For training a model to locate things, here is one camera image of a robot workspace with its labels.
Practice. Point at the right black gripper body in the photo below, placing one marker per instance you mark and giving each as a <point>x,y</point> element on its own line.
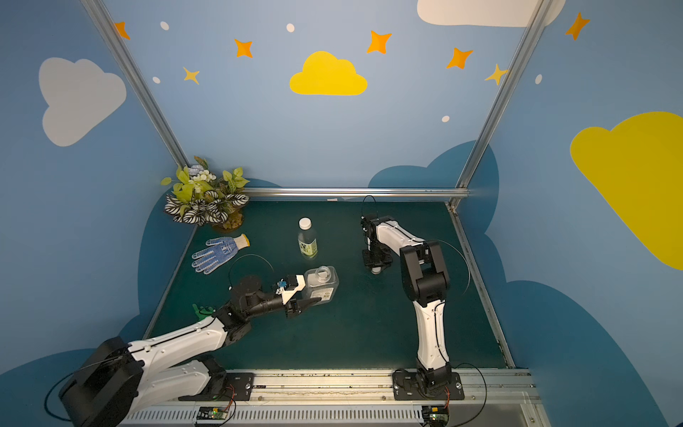
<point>375,258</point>

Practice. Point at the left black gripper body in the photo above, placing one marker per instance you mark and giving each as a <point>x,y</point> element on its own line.
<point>293,304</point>

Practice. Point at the square clear bottle white label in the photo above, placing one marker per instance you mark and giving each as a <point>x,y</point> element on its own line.
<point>321,283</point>

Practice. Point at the round clear bottle green label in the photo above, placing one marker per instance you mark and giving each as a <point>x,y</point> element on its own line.
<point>308,243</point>

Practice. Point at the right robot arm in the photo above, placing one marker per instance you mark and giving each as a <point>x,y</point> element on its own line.
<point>425,280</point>

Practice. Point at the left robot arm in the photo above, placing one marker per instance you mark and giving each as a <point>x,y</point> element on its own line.
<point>120,378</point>

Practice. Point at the blue dotted work glove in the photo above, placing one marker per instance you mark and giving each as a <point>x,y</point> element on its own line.
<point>218,251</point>

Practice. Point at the left circuit board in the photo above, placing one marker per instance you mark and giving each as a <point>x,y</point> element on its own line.
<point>213,414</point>

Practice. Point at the circuit board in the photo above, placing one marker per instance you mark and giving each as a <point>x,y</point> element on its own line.
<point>435,416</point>
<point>213,414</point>

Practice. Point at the artificial potted plant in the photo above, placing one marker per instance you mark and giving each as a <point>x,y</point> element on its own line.
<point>200,197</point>

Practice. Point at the right circuit board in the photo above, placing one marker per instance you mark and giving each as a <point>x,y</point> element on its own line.
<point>435,416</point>

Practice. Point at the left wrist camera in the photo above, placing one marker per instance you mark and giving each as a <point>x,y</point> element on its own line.
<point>288,287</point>

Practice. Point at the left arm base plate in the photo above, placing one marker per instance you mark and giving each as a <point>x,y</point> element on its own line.
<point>224,387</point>

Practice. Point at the aluminium back rail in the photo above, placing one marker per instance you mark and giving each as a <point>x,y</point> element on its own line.
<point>341,193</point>

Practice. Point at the aluminium rail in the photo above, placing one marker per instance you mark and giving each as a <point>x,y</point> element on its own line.
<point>341,193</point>
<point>347,397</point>

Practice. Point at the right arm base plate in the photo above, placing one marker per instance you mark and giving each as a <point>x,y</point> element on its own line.
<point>408,385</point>

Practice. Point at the aluminium front rail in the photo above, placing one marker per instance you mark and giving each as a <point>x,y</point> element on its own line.
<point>347,397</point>

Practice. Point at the right aluminium corner post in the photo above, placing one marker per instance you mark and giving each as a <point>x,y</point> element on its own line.
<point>520,59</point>

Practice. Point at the aluminium corner post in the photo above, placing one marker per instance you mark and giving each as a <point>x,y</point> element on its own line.
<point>520,59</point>
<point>102,20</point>

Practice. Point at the left aluminium corner post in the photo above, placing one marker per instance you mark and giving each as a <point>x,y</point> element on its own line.
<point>102,20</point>

